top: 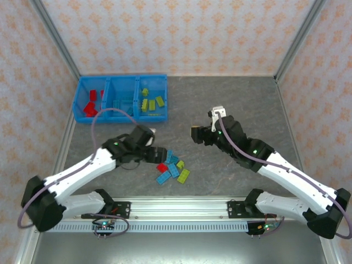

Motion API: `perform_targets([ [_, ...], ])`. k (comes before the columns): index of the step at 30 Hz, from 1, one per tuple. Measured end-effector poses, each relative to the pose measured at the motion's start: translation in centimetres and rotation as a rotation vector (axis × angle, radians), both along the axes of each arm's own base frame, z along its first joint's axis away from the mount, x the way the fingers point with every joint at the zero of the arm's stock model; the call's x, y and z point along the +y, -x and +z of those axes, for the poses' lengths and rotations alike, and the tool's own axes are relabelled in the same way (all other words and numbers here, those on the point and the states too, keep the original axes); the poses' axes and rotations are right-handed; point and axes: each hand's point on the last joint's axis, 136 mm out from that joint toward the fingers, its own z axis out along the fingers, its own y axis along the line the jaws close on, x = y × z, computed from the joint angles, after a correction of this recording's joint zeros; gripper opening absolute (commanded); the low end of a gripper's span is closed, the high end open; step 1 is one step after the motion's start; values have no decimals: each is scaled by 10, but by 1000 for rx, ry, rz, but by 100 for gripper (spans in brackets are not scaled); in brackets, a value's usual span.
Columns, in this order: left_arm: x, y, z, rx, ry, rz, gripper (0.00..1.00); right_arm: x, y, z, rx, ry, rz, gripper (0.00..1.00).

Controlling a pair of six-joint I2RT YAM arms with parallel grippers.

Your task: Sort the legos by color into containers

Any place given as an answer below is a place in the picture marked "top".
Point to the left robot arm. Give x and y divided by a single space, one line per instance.
77 173

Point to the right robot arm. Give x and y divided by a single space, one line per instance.
297 181

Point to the small blue lego brick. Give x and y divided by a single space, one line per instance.
175 159

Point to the blue three-compartment bin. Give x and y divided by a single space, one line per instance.
121 85

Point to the grey metal sheet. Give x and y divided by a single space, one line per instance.
178 250

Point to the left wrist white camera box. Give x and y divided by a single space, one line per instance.
150 141

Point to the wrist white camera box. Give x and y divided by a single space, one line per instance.
150 141
215 108

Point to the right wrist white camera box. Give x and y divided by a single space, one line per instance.
215 108

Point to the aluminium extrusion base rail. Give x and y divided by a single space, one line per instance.
178 209

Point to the aluminium table edge rail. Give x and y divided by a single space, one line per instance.
61 148
288 123
220 75

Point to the aluminium frame post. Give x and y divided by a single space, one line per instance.
301 35
56 37

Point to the aluminium lower frame rail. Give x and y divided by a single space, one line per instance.
26 247
331 253

